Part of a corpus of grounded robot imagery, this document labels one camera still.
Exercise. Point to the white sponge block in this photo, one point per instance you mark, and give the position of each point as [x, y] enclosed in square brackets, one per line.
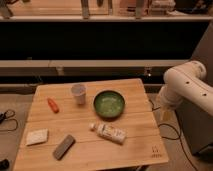
[36, 137]

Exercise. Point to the wooden table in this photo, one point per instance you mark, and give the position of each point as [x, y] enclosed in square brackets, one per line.
[73, 146]

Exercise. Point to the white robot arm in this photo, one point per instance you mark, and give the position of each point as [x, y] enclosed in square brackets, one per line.
[185, 81]

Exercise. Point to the green ceramic bowl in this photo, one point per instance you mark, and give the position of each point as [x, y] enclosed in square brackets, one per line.
[109, 104]

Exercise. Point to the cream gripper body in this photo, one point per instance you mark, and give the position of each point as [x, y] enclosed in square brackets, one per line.
[167, 98]

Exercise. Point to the white ceramic cup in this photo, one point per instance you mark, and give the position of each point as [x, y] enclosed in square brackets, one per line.
[79, 93]

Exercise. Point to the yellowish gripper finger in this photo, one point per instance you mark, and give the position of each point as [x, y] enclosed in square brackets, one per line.
[166, 115]

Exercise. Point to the grey remote control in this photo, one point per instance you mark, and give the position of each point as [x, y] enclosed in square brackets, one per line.
[63, 147]

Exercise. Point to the white plastic bottle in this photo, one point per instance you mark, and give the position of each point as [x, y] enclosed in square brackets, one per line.
[108, 132]

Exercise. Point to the long metal shelf rail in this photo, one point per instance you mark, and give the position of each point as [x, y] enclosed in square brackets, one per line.
[58, 67]

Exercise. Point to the orange carrot toy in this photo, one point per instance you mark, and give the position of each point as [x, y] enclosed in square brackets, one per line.
[54, 107]

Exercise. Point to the black object floor corner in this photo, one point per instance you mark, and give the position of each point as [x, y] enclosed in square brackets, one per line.
[4, 164]

